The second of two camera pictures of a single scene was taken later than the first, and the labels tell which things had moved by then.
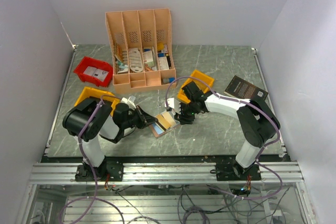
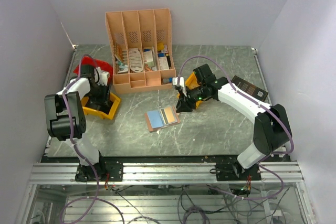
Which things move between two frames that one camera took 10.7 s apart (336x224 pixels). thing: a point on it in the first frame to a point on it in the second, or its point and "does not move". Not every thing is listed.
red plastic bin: (86, 61) does not move
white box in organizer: (148, 56) does not move
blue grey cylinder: (168, 80) does not move
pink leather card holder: (159, 131) to (161, 118)
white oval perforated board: (136, 60) does not move
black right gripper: (182, 118) to (184, 103)
